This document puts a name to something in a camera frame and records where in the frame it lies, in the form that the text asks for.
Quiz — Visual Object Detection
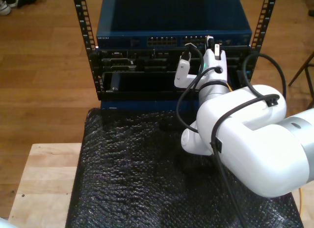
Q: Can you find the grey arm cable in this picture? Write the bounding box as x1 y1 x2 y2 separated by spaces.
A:
209 53 288 228

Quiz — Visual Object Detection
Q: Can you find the blue rack base board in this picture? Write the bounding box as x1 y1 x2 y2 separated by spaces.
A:
100 99 203 112

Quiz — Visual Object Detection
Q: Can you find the blue network switch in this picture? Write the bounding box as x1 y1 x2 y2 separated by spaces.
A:
96 0 253 51

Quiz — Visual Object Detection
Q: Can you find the black perforated rack post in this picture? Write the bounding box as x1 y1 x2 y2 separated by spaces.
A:
72 0 103 101
239 0 280 87

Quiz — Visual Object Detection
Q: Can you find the brown wooden chair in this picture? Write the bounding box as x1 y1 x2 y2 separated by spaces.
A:
288 51 314 111

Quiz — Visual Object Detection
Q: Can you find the black rack server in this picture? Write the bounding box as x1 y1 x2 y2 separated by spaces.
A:
97 48 251 74

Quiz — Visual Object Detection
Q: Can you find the white sneaker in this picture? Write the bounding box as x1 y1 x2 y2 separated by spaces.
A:
0 0 12 16

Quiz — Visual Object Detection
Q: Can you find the black bubble mat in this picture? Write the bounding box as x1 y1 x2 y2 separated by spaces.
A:
65 107 305 228

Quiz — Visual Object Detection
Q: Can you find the yellow network cable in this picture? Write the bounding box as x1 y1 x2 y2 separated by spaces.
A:
205 35 305 215

